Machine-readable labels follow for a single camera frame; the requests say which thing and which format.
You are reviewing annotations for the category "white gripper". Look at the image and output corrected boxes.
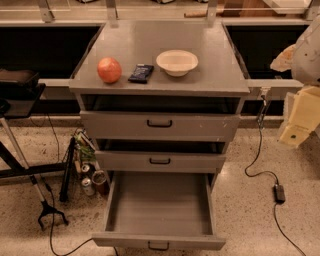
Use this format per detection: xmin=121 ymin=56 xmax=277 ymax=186
xmin=278 ymin=86 xmax=320 ymax=148

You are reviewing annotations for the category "grey bottom drawer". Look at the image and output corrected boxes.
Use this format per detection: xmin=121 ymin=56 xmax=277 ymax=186
xmin=92 ymin=172 xmax=225 ymax=251

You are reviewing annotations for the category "grey drawer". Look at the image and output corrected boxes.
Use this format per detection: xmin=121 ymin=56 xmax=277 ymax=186
xmin=80 ymin=111 xmax=240 ymax=142
xmin=92 ymin=172 xmax=225 ymax=251
xmin=95 ymin=151 xmax=225 ymax=173

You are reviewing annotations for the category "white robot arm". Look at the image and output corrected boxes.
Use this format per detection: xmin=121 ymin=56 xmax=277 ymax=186
xmin=270 ymin=16 xmax=320 ymax=148

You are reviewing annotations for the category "grey wooden drawer cabinet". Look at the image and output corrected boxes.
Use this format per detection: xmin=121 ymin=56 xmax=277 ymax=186
xmin=68 ymin=19 xmax=251 ymax=188

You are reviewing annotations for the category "grey middle drawer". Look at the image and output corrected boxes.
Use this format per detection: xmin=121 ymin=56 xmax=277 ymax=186
xmin=95 ymin=151 xmax=225 ymax=173

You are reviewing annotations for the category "grey top drawer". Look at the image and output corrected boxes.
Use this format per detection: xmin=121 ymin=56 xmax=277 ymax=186
xmin=80 ymin=111 xmax=240 ymax=142

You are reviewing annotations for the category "black power adapter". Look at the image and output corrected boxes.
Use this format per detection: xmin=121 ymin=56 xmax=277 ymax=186
xmin=273 ymin=184 xmax=286 ymax=204

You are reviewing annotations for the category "white bowl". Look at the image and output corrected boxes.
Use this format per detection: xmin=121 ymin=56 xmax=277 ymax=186
xmin=156 ymin=50 xmax=199 ymax=77

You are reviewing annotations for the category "dark blue snack packet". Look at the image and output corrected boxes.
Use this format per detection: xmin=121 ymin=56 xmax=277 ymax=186
xmin=128 ymin=64 xmax=154 ymax=84

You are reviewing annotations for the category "red apple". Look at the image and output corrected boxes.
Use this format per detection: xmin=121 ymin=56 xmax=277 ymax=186
xmin=97 ymin=57 xmax=122 ymax=84

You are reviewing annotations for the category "brown glass jar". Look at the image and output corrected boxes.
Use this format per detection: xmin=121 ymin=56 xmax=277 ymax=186
xmin=92 ymin=170 xmax=109 ymax=196

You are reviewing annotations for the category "green snack bag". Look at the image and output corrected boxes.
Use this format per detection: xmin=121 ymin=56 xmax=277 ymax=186
xmin=74 ymin=130 xmax=96 ymax=162

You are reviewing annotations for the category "silver soda can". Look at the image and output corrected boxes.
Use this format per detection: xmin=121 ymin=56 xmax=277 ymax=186
xmin=81 ymin=177 xmax=95 ymax=196

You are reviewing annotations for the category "black tripod stand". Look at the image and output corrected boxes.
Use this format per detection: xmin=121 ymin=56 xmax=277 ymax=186
xmin=0 ymin=117 xmax=69 ymax=229

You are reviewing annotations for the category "black tray on stand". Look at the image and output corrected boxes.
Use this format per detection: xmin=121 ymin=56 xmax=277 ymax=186
xmin=0 ymin=69 xmax=46 ymax=119

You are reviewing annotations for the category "black power cable right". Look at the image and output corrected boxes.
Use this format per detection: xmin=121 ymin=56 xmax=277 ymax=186
xmin=244 ymin=96 xmax=307 ymax=256

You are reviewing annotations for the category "black floor cable left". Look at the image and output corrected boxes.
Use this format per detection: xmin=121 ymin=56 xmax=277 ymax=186
xmin=29 ymin=113 xmax=120 ymax=256

